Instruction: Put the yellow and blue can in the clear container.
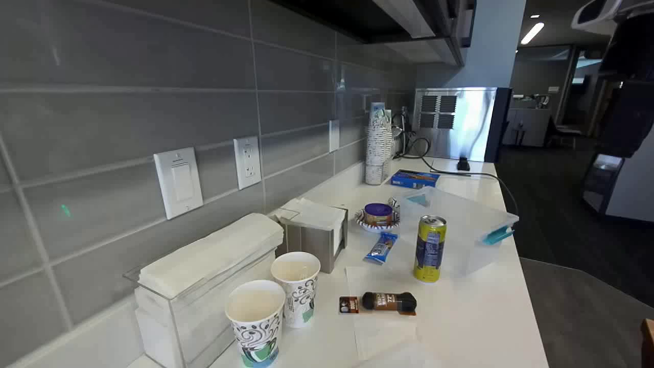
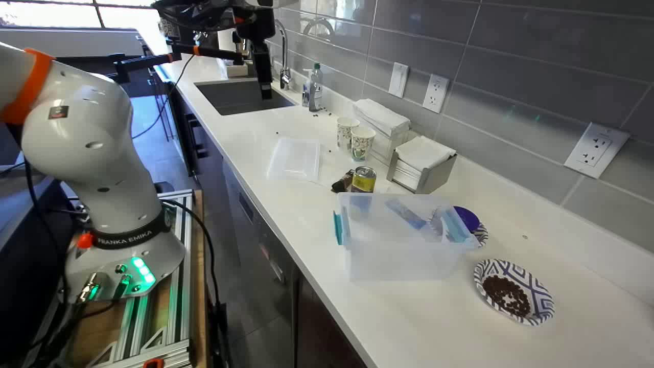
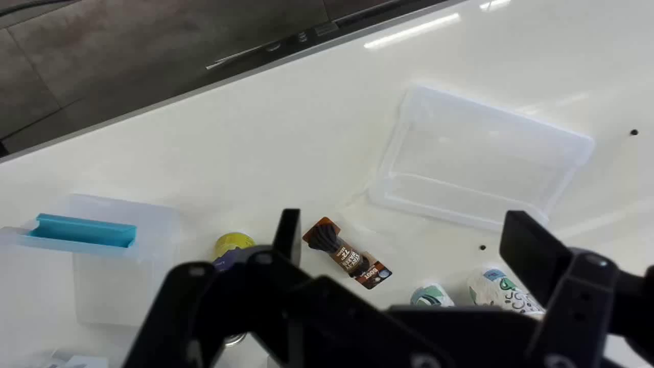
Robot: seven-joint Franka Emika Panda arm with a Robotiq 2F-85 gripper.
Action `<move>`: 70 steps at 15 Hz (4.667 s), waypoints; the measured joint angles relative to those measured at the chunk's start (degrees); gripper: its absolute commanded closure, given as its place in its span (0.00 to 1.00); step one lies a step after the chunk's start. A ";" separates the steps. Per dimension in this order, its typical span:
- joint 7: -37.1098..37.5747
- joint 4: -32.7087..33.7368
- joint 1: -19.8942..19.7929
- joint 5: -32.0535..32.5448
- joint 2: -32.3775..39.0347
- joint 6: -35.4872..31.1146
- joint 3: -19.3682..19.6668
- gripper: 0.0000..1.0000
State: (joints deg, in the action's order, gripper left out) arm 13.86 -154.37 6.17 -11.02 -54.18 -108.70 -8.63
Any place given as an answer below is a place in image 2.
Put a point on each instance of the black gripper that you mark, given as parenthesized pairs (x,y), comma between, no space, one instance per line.
(263,56)

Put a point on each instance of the yellow and blue can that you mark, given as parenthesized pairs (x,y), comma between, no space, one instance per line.
(365,180)

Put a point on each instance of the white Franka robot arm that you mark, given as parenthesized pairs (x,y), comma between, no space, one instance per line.
(82,136)

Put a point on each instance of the clear flat container lid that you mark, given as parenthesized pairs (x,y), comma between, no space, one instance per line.
(294,157)

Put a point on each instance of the clear plastic container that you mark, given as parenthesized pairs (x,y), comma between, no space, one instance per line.
(402,252)

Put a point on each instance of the chrome sink faucet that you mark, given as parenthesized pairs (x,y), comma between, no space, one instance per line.
(284,68)

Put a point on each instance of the steel undermount sink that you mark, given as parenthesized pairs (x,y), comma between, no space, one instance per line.
(237,97)

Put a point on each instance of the clear water bottle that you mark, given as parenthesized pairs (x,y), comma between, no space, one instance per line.
(316,89)

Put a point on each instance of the printed white paper cup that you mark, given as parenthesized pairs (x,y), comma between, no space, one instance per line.
(362,143)
(346,125)

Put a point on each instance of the black rod with orange clips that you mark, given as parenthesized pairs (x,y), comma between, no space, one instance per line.
(150,57)

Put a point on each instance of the brown snack bar wrapper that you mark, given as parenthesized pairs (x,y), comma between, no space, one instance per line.
(342,182)

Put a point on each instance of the metal napkin dispenser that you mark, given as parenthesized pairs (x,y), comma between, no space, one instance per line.
(421,163)

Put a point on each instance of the blue snack packet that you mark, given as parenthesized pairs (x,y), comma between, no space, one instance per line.
(408,212)

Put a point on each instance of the dark base cabinet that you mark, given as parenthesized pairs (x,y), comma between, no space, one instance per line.
(272,287)

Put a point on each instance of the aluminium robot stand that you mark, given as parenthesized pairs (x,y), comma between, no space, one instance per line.
(178,273)

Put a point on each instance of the purple round tin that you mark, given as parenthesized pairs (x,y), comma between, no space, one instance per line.
(471,219)

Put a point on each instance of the brown coffee beans pile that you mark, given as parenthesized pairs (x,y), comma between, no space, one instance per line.
(505,296)

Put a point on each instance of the blue patterned paper plate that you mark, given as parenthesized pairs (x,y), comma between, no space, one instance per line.
(538,296)

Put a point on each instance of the white blank wall plate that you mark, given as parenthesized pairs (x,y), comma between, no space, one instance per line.
(398,77)

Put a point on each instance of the white wall power outlet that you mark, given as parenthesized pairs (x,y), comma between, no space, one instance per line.
(435,93)
(595,150)

